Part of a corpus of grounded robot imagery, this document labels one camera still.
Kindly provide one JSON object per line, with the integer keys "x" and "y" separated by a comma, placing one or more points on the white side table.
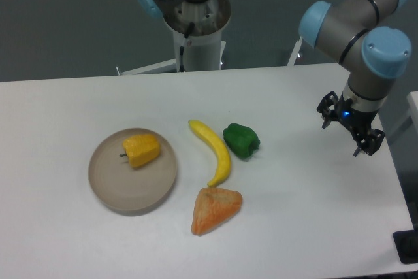
{"x": 405, "y": 121}

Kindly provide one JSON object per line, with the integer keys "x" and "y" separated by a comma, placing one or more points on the white metal frame bracket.
{"x": 295, "y": 53}

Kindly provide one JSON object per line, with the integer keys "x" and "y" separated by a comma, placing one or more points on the yellow banana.
{"x": 213, "y": 141}

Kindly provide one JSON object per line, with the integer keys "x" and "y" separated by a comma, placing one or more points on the green bell pepper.
{"x": 242, "y": 140}

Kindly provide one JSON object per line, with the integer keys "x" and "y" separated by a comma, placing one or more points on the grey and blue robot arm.
{"x": 350, "y": 33}

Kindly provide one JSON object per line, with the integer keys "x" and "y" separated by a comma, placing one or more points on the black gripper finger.
{"x": 326, "y": 108}
{"x": 368, "y": 140}

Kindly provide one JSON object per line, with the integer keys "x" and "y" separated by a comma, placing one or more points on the beige round plate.
{"x": 126, "y": 190}

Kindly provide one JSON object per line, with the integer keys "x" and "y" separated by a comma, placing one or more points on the orange triangular bread piece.
{"x": 214, "y": 206}

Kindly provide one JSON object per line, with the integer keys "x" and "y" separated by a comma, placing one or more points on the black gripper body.
{"x": 356, "y": 115}

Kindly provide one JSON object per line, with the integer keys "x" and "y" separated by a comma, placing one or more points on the yellow bell pepper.
{"x": 141, "y": 149}

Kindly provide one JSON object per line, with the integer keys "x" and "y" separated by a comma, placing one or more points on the black device at table edge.
{"x": 406, "y": 246}

